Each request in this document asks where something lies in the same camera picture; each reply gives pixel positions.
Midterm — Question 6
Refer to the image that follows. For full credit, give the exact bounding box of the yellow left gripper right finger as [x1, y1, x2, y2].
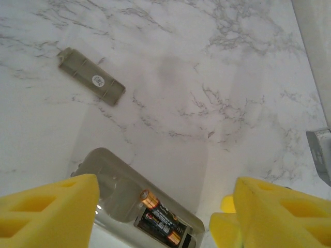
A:
[233, 176, 331, 248]

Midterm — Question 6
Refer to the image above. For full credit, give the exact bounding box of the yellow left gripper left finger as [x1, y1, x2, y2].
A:
[0, 173, 100, 248]

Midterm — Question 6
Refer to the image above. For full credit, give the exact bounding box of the black and gold battery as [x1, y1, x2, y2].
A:
[139, 189, 193, 235]
[133, 206, 185, 247]

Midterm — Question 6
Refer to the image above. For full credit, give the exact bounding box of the beige remote control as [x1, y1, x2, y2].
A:
[71, 147, 206, 248]

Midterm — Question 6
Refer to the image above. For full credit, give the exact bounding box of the beige battery cover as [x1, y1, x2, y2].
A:
[57, 47, 127, 107]

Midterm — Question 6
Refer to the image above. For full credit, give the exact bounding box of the aluminium side rail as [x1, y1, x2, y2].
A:
[306, 127, 331, 187]

